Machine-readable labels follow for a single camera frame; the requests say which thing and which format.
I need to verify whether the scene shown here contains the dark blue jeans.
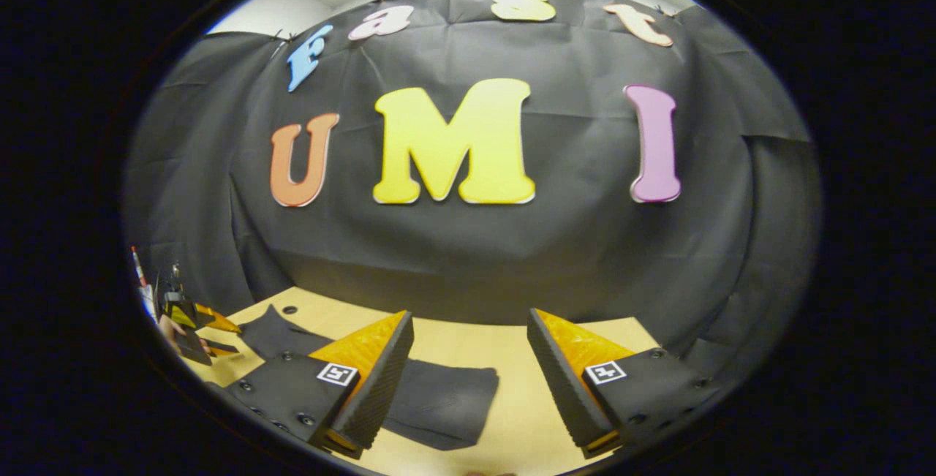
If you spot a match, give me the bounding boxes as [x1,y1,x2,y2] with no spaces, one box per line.
[238,304,500,451]

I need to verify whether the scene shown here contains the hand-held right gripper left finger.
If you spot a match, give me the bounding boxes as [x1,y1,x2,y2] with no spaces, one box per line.
[222,309,415,460]

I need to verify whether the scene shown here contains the red and white thin pole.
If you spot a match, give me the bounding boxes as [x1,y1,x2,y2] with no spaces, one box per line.
[130,246,158,320]

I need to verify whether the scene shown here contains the black backdrop cloth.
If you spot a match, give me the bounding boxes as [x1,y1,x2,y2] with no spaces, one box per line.
[123,0,823,389]

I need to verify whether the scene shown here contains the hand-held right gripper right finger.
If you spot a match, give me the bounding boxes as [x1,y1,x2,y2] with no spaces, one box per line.
[526,307,725,460]

